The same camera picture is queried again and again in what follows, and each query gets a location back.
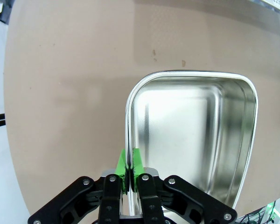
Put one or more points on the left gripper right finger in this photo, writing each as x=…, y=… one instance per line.
x=149, y=200

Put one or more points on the steel rectangular container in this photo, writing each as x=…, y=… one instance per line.
x=189, y=130

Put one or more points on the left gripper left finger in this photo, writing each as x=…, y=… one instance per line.
x=112, y=200

